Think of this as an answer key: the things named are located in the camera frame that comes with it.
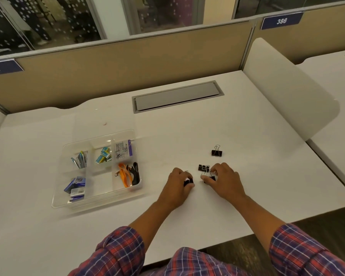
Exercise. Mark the person's right hand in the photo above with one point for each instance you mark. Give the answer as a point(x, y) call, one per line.
point(228, 182)

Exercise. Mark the person's left hand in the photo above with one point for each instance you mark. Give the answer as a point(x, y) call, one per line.
point(175, 189)

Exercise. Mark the person's left thumb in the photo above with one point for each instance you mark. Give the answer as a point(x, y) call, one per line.
point(191, 186)

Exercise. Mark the person's right thumb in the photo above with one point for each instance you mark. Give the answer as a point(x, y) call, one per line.
point(209, 181)

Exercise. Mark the black binder clip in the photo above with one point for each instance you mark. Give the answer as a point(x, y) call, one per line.
point(216, 152)
point(203, 168)
point(188, 182)
point(211, 178)

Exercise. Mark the person's right forearm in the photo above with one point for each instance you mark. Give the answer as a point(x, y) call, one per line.
point(261, 219)

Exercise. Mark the person's left forearm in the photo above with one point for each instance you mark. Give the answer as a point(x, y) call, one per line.
point(153, 219)

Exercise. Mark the black plastic staple remover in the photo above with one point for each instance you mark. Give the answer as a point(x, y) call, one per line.
point(135, 173)

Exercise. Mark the clear packet with white label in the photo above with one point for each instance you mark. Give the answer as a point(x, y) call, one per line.
point(123, 150)

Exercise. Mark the plaid red blue shirt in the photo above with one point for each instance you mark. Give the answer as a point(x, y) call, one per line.
point(195, 263)

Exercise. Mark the small teal staple box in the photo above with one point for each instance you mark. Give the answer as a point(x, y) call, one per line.
point(100, 159)
point(109, 157)
point(106, 150)

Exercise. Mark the clear plastic organizer tray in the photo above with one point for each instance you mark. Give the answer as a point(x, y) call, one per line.
point(100, 183)

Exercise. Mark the bundle of silver staple strips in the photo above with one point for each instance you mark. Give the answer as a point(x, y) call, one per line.
point(80, 160)

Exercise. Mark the white and blue box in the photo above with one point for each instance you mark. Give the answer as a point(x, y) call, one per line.
point(77, 194)

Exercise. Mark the dark blue staple box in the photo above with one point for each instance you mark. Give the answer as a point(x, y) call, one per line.
point(74, 184)

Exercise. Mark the white curved desk divider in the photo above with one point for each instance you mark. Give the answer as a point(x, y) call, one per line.
point(287, 89)

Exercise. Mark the beige partition panel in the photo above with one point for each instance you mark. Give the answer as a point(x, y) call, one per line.
point(118, 68)
point(319, 37)

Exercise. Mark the neighbouring white desk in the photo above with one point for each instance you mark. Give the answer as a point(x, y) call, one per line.
point(336, 117)

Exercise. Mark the blue number sign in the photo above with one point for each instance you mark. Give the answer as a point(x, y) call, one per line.
point(281, 21)
point(1, 68)

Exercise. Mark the glass wall with dotted film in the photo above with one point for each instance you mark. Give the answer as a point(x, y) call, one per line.
point(43, 20)

